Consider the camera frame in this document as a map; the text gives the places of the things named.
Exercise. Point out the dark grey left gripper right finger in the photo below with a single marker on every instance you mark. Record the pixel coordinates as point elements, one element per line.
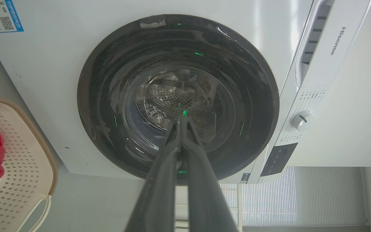
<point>204,196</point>

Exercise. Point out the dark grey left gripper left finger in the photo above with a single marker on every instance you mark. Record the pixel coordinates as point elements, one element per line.
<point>159,193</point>

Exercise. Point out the beige perforated laundry basket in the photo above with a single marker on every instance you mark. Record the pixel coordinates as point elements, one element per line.
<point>21,174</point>

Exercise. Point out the white control knob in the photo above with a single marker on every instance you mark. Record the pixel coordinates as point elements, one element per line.
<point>302,120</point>

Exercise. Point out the round dark washing machine door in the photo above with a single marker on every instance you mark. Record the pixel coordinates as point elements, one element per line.
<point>172,64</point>

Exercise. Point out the white Hisense washing machine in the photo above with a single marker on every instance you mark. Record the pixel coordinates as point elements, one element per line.
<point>50,80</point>

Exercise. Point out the blue energy label sticker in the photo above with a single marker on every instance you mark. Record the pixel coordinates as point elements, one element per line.
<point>0,15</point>

